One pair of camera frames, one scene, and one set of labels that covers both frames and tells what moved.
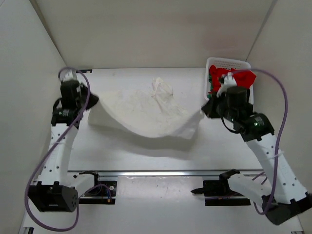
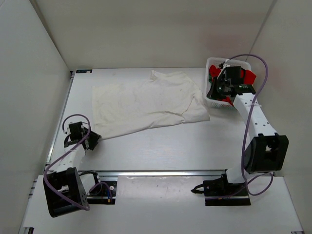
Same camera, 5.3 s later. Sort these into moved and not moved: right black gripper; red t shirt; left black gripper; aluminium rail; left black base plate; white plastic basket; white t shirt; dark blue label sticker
Moved: left black gripper; right black gripper; white t shirt
Not moved: left black base plate; dark blue label sticker; aluminium rail; red t shirt; white plastic basket
